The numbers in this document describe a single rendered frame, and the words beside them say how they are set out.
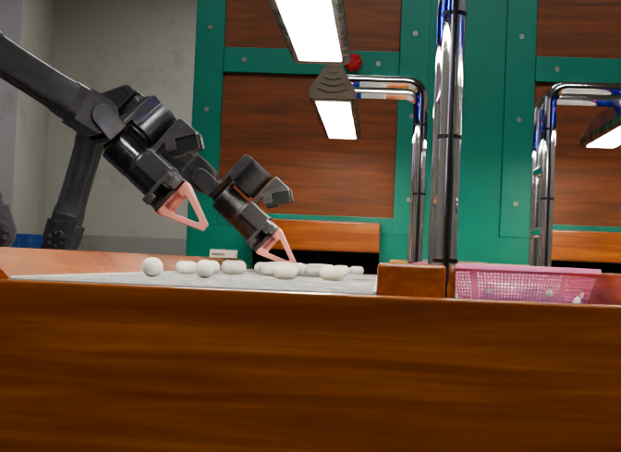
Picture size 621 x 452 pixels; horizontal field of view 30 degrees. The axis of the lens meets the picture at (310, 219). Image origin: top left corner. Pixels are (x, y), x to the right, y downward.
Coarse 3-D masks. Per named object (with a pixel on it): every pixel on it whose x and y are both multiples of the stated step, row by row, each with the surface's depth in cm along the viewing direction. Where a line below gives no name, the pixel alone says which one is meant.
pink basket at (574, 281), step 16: (464, 272) 160; (480, 272) 159; (496, 272) 158; (512, 272) 158; (528, 272) 157; (544, 272) 158; (560, 272) 158; (576, 272) 159; (592, 272) 162; (464, 288) 161; (496, 288) 159; (512, 288) 158; (528, 288) 158; (544, 288) 159; (560, 288) 159; (576, 288) 161
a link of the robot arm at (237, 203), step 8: (232, 184) 234; (224, 192) 232; (232, 192) 233; (216, 200) 233; (224, 200) 232; (232, 200) 232; (240, 200) 233; (216, 208) 234; (224, 208) 232; (232, 208) 232; (240, 208) 232; (224, 216) 234; (232, 216) 232
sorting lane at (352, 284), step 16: (176, 272) 171; (240, 288) 93; (256, 288) 93; (272, 288) 94; (288, 288) 96; (304, 288) 97; (320, 288) 101; (336, 288) 104; (352, 288) 106; (368, 288) 109
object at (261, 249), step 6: (270, 234) 232; (276, 234) 232; (282, 234) 232; (258, 240) 234; (264, 240) 232; (270, 240) 233; (276, 240) 233; (282, 240) 233; (252, 246) 234; (258, 246) 232; (264, 246) 232; (270, 246) 233; (288, 246) 233; (258, 252) 232; (264, 252) 232; (288, 252) 233; (270, 258) 233; (276, 258) 233; (294, 258) 234
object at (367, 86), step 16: (352, 80) 218; (368, 80) 218; (384, 80) 218; (400, 80) 218; (416, 80) 218; (368, 96) 234; (384, 96) 234; (400, 96) 233; (416, 96) 219; (416, 112) 218; (416, 128) 218; (416, 144) 218; (416, 160) 218; (416, 176) 218; (416, 192) 217; (416, 208) 217; (416, 224) 217; (416, 240) 216; (416, 256) 216
